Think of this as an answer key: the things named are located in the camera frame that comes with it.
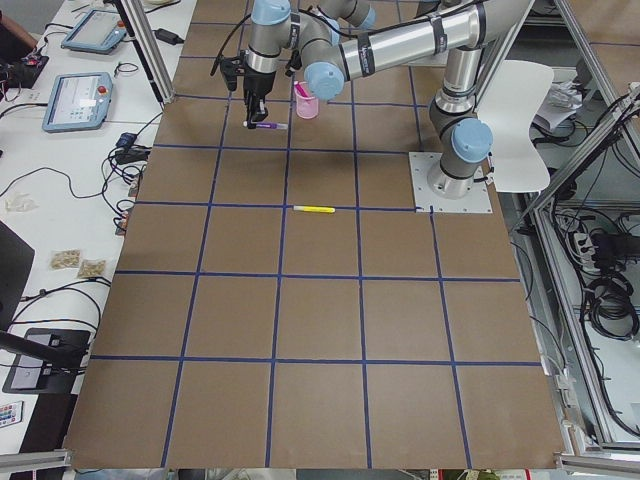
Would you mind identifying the black power adapter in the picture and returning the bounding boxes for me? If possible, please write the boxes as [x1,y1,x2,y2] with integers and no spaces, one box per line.
[154,28,184,45]

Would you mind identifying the white remote control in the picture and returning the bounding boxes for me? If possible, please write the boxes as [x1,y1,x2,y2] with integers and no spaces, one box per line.
[0,401,24,428]

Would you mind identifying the pink mesh cup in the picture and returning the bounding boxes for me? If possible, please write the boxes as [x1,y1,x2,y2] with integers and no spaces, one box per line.
[295,93,319,120]

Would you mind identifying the purple marker pen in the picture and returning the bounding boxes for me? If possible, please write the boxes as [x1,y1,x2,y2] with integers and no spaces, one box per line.
[243,121,289,130]

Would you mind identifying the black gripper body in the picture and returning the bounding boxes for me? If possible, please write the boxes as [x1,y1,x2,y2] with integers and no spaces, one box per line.
[243,67,274,100]

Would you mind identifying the white plastic chair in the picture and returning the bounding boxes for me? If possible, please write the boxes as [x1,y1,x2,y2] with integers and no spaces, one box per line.
[477,60,554,193]

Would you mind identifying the yellow highlighter pen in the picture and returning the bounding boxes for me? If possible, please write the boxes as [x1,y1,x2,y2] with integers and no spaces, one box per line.
[293,205,336,214]

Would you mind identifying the blue teach pendant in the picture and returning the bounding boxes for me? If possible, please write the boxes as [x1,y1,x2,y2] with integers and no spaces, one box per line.
[61,9,127,55]
[42,72,113,133]

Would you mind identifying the upper blue teach pendant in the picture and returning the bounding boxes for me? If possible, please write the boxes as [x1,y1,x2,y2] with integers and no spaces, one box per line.
[61,9,127,55]

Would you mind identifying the black camera stand base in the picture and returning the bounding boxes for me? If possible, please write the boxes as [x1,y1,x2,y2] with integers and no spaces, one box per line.
[1,328,90,394]

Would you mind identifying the pink marker pen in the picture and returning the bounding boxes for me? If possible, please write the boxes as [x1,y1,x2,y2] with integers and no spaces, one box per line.
[294,82,310,98]

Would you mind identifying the lower blue teach pendant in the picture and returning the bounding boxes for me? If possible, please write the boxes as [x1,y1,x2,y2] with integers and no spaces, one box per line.
[42,72,113,133]

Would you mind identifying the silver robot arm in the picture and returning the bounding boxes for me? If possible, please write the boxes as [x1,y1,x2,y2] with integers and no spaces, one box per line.
[299,1,444,38]
[239,1,530,199]

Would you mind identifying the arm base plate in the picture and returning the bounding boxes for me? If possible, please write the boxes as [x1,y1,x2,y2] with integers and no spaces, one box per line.
[409,152,493,214]

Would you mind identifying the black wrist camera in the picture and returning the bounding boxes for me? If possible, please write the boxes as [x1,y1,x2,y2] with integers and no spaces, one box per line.
[210,52,245,92]

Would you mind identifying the small plastic bag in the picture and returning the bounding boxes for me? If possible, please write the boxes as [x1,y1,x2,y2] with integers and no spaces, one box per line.
[48,249,83,270]
[77,259,107,279]

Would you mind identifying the aluminium frame post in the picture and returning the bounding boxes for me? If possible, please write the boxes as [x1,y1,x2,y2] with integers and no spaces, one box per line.
[114,0,175,105]

